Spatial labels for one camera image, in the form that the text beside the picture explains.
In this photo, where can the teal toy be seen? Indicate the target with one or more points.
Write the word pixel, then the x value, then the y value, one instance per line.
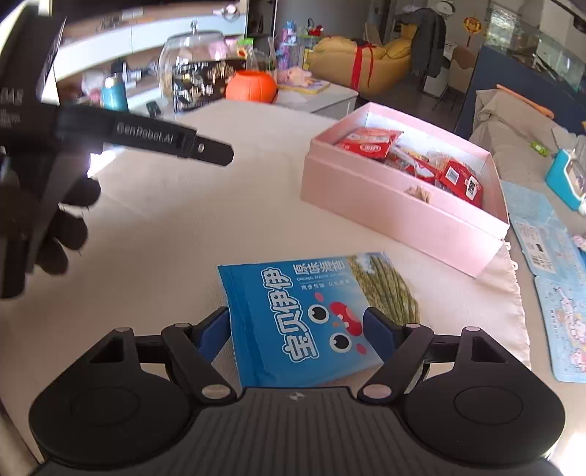
pixel 561 178

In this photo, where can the person's left hand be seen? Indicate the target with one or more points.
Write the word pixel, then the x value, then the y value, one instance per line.
pixel 68 219

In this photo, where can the glass fish tank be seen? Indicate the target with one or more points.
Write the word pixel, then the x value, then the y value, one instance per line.
pixel 540 36

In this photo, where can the blue snack bag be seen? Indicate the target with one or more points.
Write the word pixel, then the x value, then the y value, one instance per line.
pixel 297 311

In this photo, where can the dark hanging coat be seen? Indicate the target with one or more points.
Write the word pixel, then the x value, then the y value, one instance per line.
pixel 428 41

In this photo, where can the white television cabinet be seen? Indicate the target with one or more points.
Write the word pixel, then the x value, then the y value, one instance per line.
pixel 137 41

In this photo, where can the grey sofa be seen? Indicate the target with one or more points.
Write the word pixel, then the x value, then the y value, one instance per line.
pixel 503 132

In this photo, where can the black remote control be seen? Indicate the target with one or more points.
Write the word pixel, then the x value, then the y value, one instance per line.
pixel 153 109

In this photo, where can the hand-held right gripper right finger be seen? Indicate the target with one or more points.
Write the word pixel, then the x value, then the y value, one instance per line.
pixel 377 329

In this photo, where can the orange hanging ornament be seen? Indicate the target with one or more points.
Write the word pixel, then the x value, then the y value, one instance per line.
pixel 471 25

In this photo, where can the small beige bow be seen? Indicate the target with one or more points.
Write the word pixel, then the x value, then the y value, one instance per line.
pixel 419 194

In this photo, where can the teal thermos bottle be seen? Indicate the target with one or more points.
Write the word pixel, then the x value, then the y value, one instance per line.
pixel 114 96

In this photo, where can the orange pumpkin container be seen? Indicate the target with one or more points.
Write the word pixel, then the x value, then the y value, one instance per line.
pixel 249 87

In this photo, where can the yellow sofa with red ribbon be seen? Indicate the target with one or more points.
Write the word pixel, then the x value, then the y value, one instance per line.
pixel 339 64

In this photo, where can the small red snack packet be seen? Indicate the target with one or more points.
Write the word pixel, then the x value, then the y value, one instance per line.
pixel 366 144

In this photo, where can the small green toy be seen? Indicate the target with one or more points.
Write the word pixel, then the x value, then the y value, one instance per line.
pixel 539 148

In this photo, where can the dark blue cabinet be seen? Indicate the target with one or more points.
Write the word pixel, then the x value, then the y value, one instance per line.
pixel 485 73

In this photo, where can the yellow booklet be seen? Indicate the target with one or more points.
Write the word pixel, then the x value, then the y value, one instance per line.
pixel 316 86

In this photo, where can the light blue sticker card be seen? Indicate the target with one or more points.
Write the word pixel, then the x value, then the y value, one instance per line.
pixel 545 229

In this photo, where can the blue unicorn sticker card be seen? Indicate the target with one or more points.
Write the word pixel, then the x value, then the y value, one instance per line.
pixel 565 329

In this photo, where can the large red snack packet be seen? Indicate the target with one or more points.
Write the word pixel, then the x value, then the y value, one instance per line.
pixel 458 181

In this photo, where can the black plum bag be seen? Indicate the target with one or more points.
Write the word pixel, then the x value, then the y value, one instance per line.
pixel 201 82

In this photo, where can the white side table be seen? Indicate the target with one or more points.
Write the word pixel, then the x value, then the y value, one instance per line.
pixel 329 103

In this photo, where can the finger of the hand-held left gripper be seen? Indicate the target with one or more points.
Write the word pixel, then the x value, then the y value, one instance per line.
pixel 210 150

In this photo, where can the pink cardboard box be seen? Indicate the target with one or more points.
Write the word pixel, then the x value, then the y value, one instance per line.
pixel 389 215

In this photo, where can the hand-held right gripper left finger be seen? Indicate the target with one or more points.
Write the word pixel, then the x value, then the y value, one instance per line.
pixel 215 329

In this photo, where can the white tablecloth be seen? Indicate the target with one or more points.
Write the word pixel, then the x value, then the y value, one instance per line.
pixel 183 229

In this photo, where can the large glass jar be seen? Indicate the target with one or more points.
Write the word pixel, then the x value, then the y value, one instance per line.
pixel 183 50

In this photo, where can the pink plush toy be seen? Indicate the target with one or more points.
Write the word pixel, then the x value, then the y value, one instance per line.
pixel 293 75

